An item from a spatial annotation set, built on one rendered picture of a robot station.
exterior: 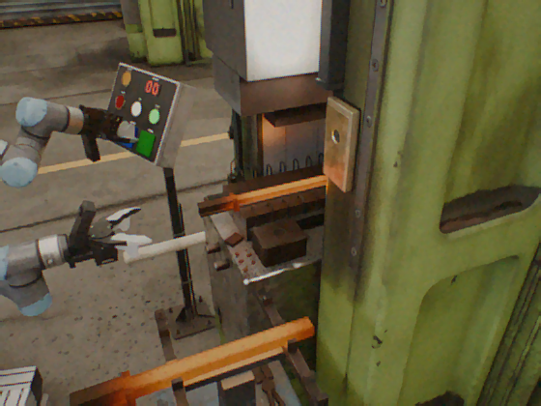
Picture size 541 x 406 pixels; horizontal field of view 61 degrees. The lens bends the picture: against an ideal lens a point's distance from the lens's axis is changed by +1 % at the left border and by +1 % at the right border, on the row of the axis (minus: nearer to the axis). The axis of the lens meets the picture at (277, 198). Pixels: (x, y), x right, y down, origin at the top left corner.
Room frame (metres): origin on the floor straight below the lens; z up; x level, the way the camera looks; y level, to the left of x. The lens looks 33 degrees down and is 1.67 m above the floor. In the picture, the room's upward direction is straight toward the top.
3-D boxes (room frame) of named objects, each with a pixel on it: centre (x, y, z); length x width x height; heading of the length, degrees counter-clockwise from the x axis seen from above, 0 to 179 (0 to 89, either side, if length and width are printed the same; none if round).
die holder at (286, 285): (1.09, -0.10, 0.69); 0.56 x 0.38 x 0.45; 114
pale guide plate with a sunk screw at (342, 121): (0.82, -0.13, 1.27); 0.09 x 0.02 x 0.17; 24
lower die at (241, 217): (1.14, -0.07, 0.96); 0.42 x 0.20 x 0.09; 114
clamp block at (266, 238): (0.91, -0.01, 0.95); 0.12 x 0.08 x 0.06; 114
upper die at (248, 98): (1.14, -0.07, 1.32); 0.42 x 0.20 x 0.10; 114
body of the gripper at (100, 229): (0.88, 0.46, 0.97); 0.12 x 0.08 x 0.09; 114
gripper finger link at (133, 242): (0.86, 0.35, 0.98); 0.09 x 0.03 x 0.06; 78
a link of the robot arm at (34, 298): (0.82, 0.62, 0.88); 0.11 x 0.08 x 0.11; 61
